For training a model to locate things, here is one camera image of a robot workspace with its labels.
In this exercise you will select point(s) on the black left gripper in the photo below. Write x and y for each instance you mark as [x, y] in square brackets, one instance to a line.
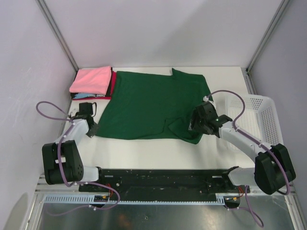
[92, 132]

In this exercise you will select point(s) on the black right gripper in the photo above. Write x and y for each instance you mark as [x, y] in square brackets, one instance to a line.
[193, 124]

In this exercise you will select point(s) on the green t shirt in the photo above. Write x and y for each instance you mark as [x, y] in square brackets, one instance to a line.
[153, 106]

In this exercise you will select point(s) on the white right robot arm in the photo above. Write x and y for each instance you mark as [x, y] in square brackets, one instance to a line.
[273, 170]

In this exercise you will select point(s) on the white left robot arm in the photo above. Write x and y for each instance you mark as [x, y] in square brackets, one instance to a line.
[61, 159]

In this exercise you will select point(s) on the black printed folded t shirt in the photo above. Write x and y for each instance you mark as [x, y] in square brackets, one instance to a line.
[109, 89]

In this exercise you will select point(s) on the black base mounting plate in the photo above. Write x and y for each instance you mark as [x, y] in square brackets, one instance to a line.
[212, 181]

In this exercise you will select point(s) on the white perforated plastic basket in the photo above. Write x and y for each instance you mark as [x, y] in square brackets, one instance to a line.
[259, 118]

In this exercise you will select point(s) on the red folded t shirt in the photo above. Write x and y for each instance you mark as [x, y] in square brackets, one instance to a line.
[112, 83]

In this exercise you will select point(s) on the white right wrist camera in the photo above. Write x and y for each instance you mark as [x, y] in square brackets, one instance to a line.
[207, 100]

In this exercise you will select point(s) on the left aluminium frame post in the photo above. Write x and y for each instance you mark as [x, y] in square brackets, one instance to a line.
[57, 33]

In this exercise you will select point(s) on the aluminium frame post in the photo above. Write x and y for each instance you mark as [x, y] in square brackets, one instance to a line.
[282, 8]
[57, 33]

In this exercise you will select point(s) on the right aluminium frame post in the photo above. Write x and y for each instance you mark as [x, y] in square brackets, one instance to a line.
[282, 8]

